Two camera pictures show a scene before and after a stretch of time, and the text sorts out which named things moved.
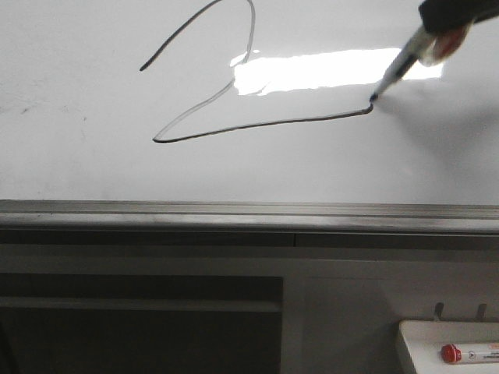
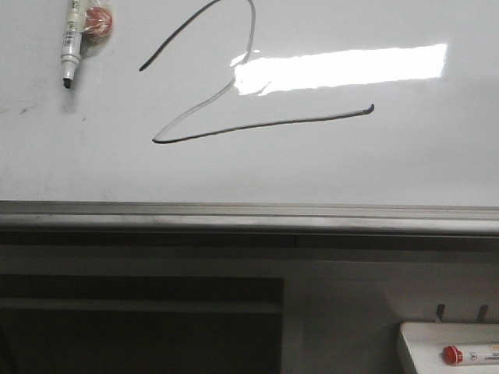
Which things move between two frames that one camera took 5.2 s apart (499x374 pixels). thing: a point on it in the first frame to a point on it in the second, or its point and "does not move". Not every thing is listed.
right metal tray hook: (482, 312) does not move
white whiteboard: (242, 100) does not move
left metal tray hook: (439, 308) does not move
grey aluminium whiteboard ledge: (352, 217) does not move
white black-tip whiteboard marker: (405, 60) to (72, 41)
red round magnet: (444, 44) to (97, 24)
